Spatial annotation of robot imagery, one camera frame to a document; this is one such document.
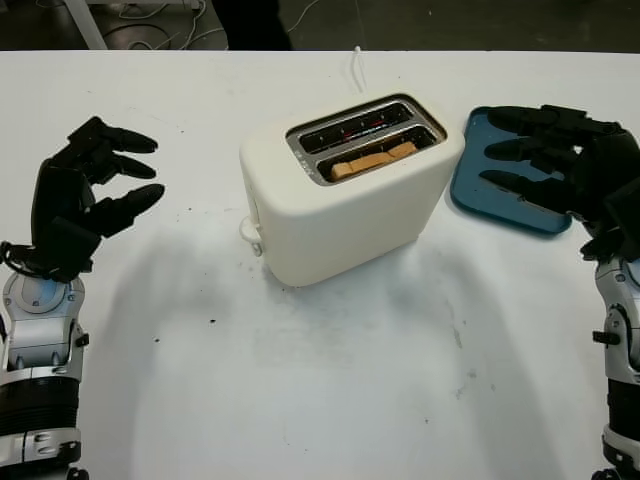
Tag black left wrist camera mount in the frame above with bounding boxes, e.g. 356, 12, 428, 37
45, 213, 102, 277

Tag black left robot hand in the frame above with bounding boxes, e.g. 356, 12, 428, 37
29, 115, 167, 249

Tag white toaster power cable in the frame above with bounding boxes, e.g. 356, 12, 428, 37
349, 45, 369, 94

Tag blue rectangular tray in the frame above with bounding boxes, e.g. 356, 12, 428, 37
448, 104, 574, 242

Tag black floor cable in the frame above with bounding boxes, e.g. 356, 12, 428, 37
101, 20, 201, 51

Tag person body dark trousers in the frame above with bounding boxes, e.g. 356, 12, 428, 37
213, 0, 294, 52

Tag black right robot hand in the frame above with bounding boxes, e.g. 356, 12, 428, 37
478, 103, 640, 224

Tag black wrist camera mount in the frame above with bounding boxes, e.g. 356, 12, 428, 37
45, 213, 102, 277
601, 178, 640, 262

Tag white two-slot toaster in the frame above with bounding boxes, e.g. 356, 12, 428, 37
238, 91, 463, 289

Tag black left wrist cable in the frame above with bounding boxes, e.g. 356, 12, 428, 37
0, 239, 59, 279

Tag white metal table frame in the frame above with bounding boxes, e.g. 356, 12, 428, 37
63, 0, 207, 51

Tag white floor cable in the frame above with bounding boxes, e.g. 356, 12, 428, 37
130, 0, 321, 51

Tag brown toast slice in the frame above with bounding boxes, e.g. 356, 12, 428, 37
329, 140, 419, 183

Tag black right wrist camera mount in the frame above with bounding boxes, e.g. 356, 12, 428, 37
601, 178, 640, 262

